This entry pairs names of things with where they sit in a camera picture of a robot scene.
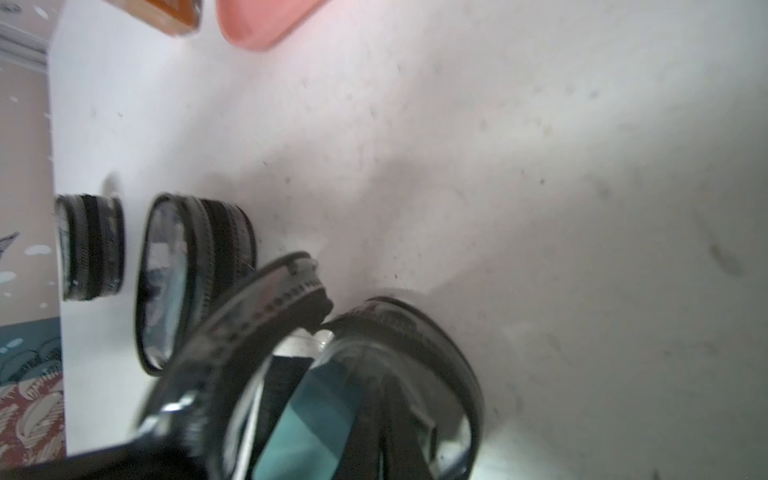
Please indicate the orange pepper spice jar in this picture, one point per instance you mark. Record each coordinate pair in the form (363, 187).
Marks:
(175, 18)

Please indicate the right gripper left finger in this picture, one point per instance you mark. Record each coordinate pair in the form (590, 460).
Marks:
(360, 459)

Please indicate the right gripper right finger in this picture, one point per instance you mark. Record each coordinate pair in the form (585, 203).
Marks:
(402, 455)

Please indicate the clear pouch black zipper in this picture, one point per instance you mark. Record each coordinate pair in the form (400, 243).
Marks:
(91, 245)

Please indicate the pink tray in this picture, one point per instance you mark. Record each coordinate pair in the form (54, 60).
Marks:
(259, 25)

